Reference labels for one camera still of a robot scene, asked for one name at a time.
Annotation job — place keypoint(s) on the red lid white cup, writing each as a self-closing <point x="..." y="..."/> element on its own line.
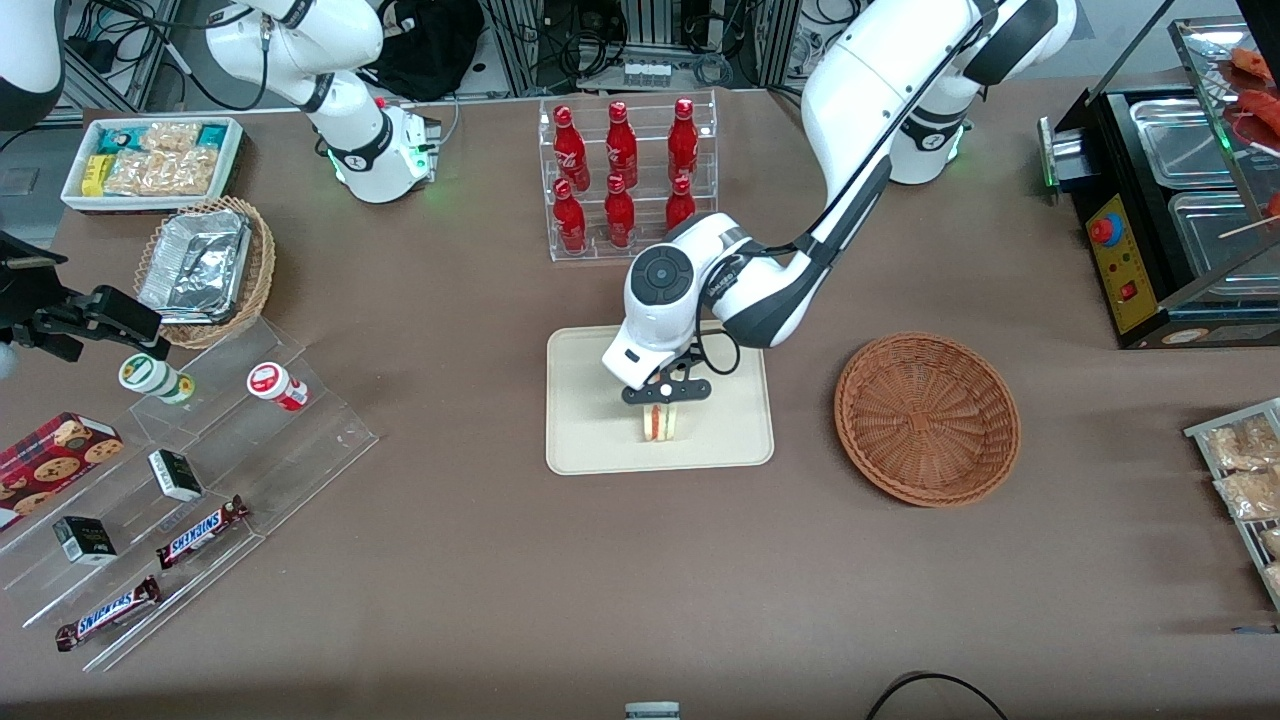
<point x="272" y="383"/>

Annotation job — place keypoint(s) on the small grey device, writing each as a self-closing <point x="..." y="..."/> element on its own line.
<point x="652" y="711"/>

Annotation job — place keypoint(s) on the black bag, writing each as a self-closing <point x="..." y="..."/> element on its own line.
<point x="430" y="50"/>

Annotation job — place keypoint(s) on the yellow snack packet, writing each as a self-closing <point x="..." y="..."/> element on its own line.
<point x="93" y="175"/>

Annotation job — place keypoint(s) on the white rectangular snack bin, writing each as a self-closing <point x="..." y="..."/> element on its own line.
<point x="72" y="198"/>

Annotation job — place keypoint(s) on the cream plastic tray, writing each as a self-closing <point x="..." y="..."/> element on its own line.
<point x="590" y="420"/>

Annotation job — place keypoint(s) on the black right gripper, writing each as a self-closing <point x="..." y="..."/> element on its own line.
<point x="28" y="296"/>

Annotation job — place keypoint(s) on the red cola bottle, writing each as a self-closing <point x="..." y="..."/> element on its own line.
<point x="619" y="215"/>
<point x="569" y="220"/>
<point x="621" y="145"/>
<point x="683" y="142"/>
<point x="569" y="148"/>
<point x="680" y="205"/>

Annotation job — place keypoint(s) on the teal snack packet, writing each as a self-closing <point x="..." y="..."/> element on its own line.
<point x="120" y="140"/>
<point x="212" y="135"/>

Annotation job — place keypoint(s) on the clear fried snack bag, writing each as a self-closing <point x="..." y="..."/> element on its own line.
<point x="1250" y="495"/>
<point x="1240" y="445"/>
<point x="1273" y="580"/>
<point x="1271" y="542"/>

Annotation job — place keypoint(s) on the clear cracker bag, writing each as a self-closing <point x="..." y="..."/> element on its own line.
<point x="188" y="170"/>
<point x="130" y="173"/>
<point x="170" y="136"/>

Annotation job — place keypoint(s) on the red orange hot food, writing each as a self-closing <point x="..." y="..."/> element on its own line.
<point x="1262" y="105"/>

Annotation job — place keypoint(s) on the silver foil container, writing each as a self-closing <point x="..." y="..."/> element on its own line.
<point x="195" y="265"/>

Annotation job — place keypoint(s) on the clear acrylic bottle rack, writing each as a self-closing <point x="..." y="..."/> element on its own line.
<point x="600" y="252"/>

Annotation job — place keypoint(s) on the black food warmer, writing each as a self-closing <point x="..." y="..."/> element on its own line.
<point x="1130" y="310"/>

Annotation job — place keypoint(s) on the brown Snickers bar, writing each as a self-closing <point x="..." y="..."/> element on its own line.
<point x="200" y="532"/>
<point x="108" y="613"/>

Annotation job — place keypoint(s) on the round brown wicker basket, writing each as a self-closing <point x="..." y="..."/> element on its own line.
<point x="925" y="420"/>

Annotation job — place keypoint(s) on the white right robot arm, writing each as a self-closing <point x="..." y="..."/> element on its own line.
<point x="350" y="120"/>

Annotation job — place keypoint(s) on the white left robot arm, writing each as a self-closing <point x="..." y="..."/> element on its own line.
<point x="870" y="80"/>

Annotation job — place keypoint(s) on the white power strip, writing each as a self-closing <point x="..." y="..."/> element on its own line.
<point x="648" y="74"/>

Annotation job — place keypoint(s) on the clear acrylic stepped display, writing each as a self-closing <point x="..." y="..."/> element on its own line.
<point x="260" y="470"/>

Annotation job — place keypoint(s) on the triangular sandwich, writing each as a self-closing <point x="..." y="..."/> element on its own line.
<point x="660" y="425"/>

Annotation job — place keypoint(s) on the green lid white cup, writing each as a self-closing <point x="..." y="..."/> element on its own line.
<point x="148" y="375"/>

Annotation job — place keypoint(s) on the small black box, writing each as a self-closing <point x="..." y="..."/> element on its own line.
<point x="85" y="540"/>
<point x="175" y="475"/>

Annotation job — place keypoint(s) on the light oval wicker basket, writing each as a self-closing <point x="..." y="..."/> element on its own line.
<point x="262" y="270"/>

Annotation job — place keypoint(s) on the red cookie box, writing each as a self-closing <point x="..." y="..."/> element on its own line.
<point x="55" y="465"/>

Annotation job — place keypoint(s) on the steel warmer pan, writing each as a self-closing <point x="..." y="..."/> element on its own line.
<point x="1215" y="250"/>
<point x="1180" y="140"/>

